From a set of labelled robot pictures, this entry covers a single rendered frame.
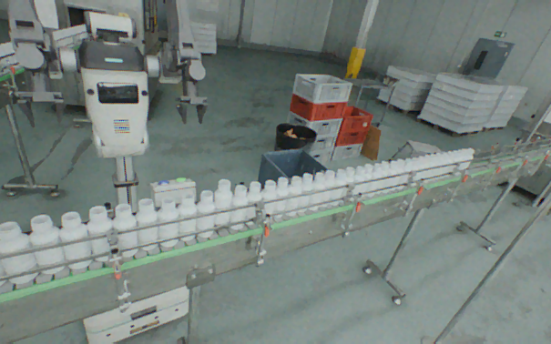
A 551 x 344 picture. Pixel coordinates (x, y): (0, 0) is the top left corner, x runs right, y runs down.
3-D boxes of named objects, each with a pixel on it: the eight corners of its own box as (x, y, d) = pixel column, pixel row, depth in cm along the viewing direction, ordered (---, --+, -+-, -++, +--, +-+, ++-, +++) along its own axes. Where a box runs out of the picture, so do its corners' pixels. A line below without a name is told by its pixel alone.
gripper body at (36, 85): (62, 98, 85) (57, 73, 84) (16, 98, 80) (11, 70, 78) (65, 101, 90) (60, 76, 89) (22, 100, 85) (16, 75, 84)
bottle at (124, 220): (128, 241, 90) (124, 198, 82) (143, 248, 88) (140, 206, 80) (111, 253, 85) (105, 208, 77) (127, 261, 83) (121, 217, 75)
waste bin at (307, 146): (279, 194, 311) (290, 140, 279) (260, 173, 342) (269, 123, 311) (311, 187, 334) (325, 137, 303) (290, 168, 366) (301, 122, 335)
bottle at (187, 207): (188, 227, 100) (190, 187, 92) (198, 237, 97) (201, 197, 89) (173, 234, 95) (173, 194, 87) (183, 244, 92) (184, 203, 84)
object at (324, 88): (314, 103, 320) (319, 84, 310) (290, 92, 346) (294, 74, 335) (348, 101, 357) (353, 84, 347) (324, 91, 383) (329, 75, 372)
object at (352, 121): (341, 132, 387) (345, 116, 376) (321, 121, 414) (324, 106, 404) (369, 129, 421) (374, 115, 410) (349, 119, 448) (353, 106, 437)
